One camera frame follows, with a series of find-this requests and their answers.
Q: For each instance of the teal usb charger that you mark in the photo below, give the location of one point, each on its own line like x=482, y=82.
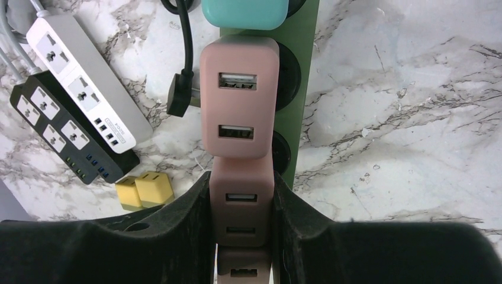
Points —
x=245, y=14

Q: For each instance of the green round-socket power strip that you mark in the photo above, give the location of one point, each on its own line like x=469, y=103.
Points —
x=295, y=39

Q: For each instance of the pink usb charger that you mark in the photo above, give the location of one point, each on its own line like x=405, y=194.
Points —
x=243, y=264
x=241, y=192
x=238, y=88

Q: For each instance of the black power strip green ports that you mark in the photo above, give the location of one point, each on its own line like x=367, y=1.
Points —
x=47, y=118

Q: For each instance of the yellow plug adapter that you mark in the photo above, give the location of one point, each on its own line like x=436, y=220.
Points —
x=154, y=188
x=128, y=194

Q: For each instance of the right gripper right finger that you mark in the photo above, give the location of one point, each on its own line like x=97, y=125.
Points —
x=308, y=247

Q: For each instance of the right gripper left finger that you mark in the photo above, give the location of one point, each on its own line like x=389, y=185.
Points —
x=171, y=243

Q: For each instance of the white power strip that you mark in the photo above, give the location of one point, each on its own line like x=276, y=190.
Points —
x=67, y=51

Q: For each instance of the black power strip blue ports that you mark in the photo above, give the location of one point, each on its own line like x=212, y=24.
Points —
x=101, y=159

